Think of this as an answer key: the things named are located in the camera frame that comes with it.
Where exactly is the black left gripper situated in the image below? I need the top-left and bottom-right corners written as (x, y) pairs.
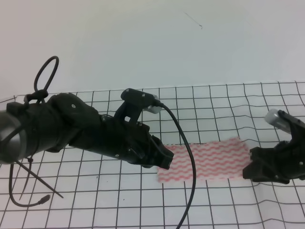
top-left (69, 88), bottom-right (174, 170)

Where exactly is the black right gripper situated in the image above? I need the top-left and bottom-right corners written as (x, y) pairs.
top-left (242, 110), bottom-right (305, 184)

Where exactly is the pink wavy striped towel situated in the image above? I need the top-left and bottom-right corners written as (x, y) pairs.
top-left (157, 137), bottom-right (250, 183)

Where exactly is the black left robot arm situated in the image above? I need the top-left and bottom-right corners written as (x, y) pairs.
top-left (0, 88), bottom-right (174, 169)

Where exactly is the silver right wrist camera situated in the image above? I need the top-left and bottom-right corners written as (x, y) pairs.
top-left (264, 109), bottom-right (291, 134)

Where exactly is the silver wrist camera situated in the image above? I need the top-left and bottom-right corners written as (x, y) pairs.
top-left (264, 109), bottom-right (291, 134)
top-left (143, 95), bottom-right (162, 114)

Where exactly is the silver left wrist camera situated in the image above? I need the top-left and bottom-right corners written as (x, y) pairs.
top-left (143, 95), bottom-right (162, 114)

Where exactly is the black left camera cable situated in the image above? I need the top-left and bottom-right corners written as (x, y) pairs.
top-left (154, 101), bottom-right (196, 229)

